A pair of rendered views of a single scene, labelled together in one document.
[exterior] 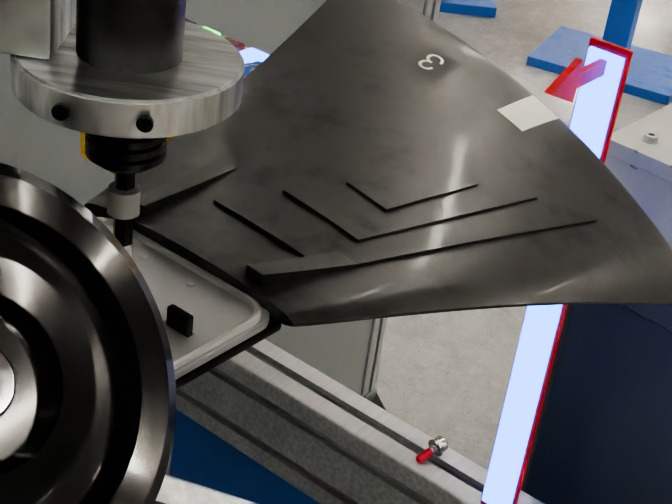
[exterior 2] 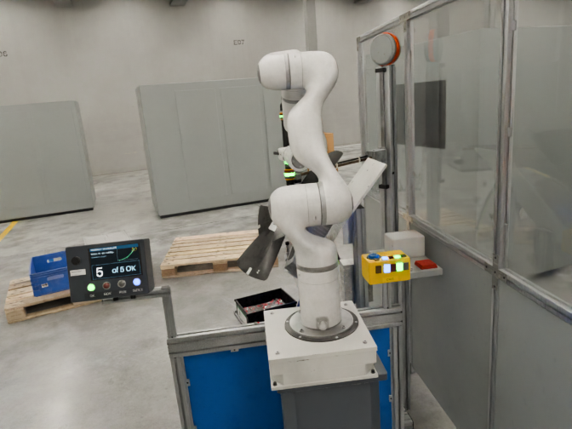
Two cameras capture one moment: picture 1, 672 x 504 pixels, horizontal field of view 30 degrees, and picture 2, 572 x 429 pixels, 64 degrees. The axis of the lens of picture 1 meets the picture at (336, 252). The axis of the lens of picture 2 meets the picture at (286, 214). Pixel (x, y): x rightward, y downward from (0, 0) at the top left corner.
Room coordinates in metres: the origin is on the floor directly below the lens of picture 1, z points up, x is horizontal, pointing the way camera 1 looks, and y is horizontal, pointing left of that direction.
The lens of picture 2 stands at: (1.80, -1.24, 1.68)
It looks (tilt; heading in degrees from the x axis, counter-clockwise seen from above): 14 degrees down; 139
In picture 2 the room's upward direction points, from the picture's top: 5 degrees counter-clockwise
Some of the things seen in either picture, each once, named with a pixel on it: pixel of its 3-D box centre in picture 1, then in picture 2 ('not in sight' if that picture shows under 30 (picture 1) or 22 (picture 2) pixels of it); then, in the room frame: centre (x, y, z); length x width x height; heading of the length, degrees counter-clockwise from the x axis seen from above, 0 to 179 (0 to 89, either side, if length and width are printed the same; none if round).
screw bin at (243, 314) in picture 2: not in sight; (265, 307); (0.42, -0.18, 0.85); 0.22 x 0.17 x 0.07; 71
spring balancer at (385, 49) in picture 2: not in sight; (385, 49); (0.35, 0.79, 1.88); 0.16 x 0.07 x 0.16; 0
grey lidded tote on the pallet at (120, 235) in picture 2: not in sight; (110, 254); (-2.66, 0.29, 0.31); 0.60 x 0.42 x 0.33; 165
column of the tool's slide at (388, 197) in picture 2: not in sight; (389, 234); (0.35, 0.79, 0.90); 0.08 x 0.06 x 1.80; 0
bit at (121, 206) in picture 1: (123, 221); not in sight; (0.35, 0.07, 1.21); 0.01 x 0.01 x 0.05
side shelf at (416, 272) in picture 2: not in sight; (403, 261); (0.57, 0.59, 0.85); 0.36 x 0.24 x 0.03; 145
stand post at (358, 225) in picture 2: not in sight; (362, 315); (0.43, 0.42, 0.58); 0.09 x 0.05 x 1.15; 145
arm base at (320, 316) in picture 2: not in sight; (319, 294); (0.92, -0.37, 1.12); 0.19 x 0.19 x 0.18
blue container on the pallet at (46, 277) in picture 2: not in sight; (55, 271); (-2.79, -0.20, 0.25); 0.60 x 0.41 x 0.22; 165
